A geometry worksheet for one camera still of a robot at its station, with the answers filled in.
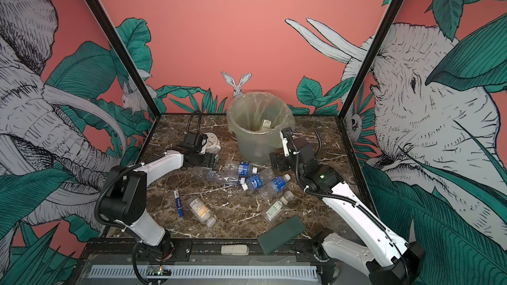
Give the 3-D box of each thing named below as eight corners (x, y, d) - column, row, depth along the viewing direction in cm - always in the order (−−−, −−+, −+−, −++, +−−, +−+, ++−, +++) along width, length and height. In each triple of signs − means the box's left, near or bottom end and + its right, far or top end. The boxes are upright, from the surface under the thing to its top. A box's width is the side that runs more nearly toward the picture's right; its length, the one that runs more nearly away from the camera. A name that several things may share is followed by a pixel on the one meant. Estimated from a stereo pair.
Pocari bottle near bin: (222, 179, 95) (220, 173, 91) (224, 166, 100) (222, 160, 95) (258, 179, 95) (258, 173, 91) (258, 166, 100) (258, 160, 95)
